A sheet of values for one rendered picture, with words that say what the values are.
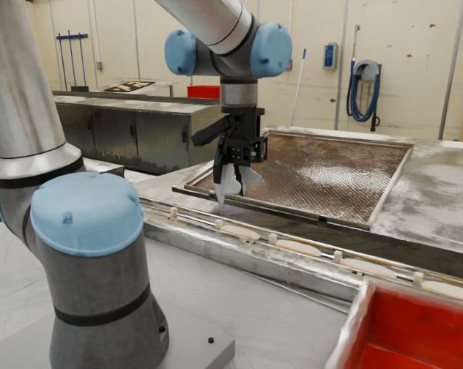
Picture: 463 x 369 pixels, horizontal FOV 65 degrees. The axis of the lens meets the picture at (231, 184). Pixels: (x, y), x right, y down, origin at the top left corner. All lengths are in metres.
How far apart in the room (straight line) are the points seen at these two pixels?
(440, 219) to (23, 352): 0.78
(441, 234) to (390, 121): 3.65
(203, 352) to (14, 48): 0.44
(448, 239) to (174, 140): 3.12
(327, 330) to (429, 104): 3.88
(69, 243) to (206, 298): 0.33
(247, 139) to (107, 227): 0.40
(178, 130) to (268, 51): 3.13
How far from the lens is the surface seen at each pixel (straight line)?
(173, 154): 3.73
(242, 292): 0.69
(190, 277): 0.73
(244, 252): 0.73
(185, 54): 0.63
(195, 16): 0.50
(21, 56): 0.51
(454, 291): 0.72
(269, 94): 4.92
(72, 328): 0.48
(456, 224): 0.88
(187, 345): 0.54
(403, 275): 0.75
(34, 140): 0.52
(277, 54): 0.55
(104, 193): 0.44
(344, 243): 0.89
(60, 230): 0.41
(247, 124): 0.73
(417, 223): 0.86
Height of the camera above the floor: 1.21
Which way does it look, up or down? 18 degrees down
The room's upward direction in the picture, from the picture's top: straight up
